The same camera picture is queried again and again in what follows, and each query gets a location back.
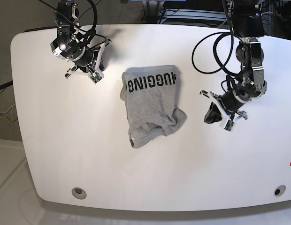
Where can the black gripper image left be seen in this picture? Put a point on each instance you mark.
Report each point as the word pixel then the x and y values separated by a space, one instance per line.
pixel 87 58

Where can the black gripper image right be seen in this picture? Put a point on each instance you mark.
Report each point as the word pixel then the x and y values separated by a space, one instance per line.
pixel 231 101

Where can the grey T-shirt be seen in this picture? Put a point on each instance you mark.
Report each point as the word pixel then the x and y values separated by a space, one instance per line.
pixel 151 98

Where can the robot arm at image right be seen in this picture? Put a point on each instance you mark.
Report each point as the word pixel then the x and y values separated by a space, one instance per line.
pixel 245 22

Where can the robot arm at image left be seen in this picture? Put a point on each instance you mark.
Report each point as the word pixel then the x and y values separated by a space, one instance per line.
pixel 71 43

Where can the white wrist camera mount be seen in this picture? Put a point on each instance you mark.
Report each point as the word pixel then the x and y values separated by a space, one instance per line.
pixel 92 69
pixel 228 120

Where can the grey table cable grommet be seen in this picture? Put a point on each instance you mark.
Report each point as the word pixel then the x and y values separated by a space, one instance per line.
pixel 280 190

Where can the aluminium extrusion frame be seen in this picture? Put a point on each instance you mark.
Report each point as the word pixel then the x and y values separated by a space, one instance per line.
pixel 191 15

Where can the beige table cable grommet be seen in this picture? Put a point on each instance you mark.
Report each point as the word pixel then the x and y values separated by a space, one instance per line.
pixel 79 193

